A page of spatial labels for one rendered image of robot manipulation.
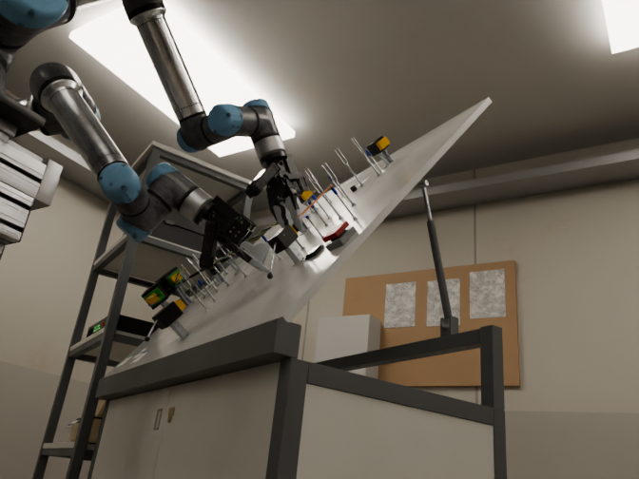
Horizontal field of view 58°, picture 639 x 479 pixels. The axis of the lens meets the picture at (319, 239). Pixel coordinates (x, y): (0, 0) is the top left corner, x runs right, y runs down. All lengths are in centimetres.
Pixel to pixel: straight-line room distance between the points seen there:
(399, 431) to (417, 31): 217
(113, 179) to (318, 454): 68
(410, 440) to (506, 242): 257
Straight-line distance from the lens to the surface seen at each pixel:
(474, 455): 139
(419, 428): 127
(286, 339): 108
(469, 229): 382
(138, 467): 171
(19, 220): 119
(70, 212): 419
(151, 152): 252
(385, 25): 298
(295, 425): 108
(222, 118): 142
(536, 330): 348
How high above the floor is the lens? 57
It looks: 24 degrees up
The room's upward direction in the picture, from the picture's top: 6 degrees clockwise
